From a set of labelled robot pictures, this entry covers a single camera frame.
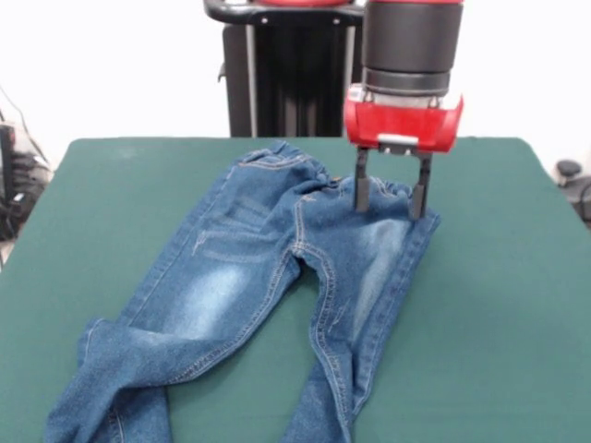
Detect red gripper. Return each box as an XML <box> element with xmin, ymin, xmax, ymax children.
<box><xmin>344</xmin><ymin>84</ymin><xmax>465</xmax><ymax>221</ymax></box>

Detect blue denim jeans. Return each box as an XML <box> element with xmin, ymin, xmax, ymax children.
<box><xmin>42</xmin><ymin>140</ymin><xmax>442</xmax><ymax>443</ymax></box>

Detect dark green table cloth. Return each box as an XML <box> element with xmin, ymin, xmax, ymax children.
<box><xmin>0</xmin><ymin>136</ymin><xmax>591</xmax><ymax>443</ymax></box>

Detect black round knob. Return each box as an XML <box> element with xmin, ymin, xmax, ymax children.
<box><xmin>556</xmin><ymin>159</ymin><xmax>584</xmax><ymax>179</ymax></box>

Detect black robot pedestal with handle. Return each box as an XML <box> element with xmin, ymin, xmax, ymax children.
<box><xmin>202</xmin><ymin>0</ymin><xmax>370</xmax><ymax>138</ymax></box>

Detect black cable tangle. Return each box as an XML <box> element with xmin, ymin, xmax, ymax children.
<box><xmin>0</xmin><ymin>85</ymin><xmax>52</xmax><ymax>241</ymax></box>

